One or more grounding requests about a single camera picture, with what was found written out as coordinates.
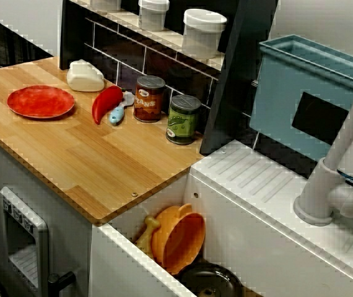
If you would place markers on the grey dishwasher door panel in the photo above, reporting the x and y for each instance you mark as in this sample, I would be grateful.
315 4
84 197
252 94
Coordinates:
43 247

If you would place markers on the red toy chili pepper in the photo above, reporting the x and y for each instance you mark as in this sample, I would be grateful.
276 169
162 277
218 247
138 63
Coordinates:
103 102

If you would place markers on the white lidded plastic container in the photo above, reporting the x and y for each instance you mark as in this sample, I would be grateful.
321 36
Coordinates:
153 17
202 34

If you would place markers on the grey toy faucet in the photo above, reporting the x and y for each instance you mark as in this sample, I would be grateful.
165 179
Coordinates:
316 191

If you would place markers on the black pot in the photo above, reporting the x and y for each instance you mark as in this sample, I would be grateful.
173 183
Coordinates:
210 278

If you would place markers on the dark shelf frame with tiles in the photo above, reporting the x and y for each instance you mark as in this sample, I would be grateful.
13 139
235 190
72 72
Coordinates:
241 77

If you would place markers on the red round plate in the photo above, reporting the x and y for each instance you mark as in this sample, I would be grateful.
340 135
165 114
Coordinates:
40 102

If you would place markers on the yellow toy bone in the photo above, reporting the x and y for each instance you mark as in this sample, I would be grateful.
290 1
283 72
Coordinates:
147 235

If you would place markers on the orange plastic bowl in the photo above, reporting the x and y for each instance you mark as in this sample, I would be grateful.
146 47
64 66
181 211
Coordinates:
179 241

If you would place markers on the blue plastic bin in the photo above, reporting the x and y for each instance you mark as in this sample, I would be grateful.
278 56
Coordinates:
275 108

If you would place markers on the brown beans can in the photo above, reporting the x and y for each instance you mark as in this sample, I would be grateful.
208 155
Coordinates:
148 102

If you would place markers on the white toy sink unit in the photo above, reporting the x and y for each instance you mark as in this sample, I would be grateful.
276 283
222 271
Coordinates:
257 247

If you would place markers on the green peas can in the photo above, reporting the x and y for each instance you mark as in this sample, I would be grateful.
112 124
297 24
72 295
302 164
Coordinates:
182 123

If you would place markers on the white plastic bottle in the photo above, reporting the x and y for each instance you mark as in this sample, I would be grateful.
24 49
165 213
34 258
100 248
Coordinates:
83 77

